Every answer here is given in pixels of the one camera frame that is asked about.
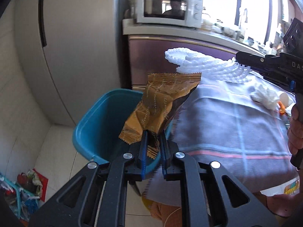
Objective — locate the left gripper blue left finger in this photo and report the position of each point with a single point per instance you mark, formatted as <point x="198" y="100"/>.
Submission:
<point x="143" y="153"/>

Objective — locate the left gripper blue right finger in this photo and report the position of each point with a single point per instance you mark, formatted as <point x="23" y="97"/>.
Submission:
<point x="165" y="154"/>

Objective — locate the gold snack wrapper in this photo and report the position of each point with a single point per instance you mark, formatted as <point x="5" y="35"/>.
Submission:
<point x="163" y="96"/>

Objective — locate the white foam fruit net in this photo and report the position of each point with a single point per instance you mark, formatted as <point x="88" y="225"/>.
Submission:
<point x="189" y="61"/>

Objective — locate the teal plastic trash bin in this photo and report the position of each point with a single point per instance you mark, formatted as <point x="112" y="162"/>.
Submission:
<point x="96" y="136"/>

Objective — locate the purple kitchen cabinet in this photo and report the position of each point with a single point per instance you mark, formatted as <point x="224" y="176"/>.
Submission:
<point x="162" y="48"/>

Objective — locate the person's right hand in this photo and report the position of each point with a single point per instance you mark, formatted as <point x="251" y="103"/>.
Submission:
<point x="295" y="132"/>

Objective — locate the patterned paper cup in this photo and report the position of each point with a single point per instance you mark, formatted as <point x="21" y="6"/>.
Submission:
<point x="284" y="98"/>

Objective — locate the crumpled white tissue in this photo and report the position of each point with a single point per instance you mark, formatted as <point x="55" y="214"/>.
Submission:
<point x="266" y="96"/>

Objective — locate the orange peel piece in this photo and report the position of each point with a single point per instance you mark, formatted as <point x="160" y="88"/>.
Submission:
<point x="282" y="108"/>

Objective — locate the purple checked tablecloth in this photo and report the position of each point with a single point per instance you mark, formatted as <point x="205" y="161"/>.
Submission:
<point x="220" y="122"/>

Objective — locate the white microwave oven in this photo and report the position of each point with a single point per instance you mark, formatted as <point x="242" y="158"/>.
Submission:
<point x="184" y="13"/>

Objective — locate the grey refrigerator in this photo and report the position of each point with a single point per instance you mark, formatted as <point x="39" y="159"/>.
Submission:
<point x="68" y="50"/>

